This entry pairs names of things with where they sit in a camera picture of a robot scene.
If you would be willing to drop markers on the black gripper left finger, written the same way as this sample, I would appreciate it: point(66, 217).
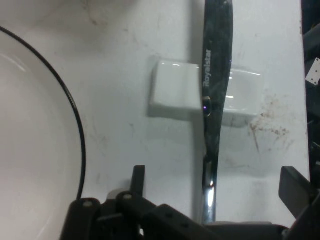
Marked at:
point(125, 220)

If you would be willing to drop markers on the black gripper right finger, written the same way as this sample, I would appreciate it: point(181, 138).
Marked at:
point(307, 220)

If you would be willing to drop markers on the steel table knife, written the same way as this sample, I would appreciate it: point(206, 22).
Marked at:
point(215, 75)

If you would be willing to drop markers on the white plate black rim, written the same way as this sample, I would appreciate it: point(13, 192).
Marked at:
point(37, 125)

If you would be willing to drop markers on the white ceramic cutlery rest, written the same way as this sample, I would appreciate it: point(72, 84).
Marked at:
point(175, 85)

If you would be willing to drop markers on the white perforated bracket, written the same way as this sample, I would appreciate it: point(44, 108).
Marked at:
point(313, 73)

